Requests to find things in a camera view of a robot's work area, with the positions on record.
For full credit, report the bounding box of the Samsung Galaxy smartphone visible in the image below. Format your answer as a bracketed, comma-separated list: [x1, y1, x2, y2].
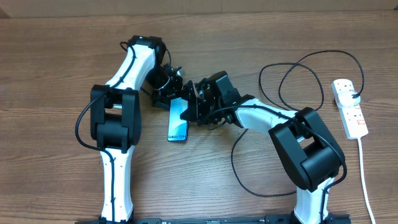
[167, 98, 188, 142]

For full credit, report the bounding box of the white charger plug adapter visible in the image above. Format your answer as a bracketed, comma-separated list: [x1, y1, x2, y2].
[337, 91, 361, 108]

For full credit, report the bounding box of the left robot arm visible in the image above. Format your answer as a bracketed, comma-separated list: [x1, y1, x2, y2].
[90, 35, 182, 223]

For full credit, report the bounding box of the black USB charging cable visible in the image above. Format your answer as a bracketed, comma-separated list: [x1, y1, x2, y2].
[230, 50, 365, 198]

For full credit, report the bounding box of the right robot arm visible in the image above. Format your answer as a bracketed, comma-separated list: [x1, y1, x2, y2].
[180, 71, 351, 223]

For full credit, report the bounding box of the white power strip cord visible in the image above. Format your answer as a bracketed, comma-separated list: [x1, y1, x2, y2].
[356, 138, 376, 224]

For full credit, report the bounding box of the white power strip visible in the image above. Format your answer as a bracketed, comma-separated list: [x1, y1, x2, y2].
[331, 79, 368, 139]

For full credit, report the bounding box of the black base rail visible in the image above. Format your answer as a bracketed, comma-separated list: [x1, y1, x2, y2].
[75, 213, 351, 224]

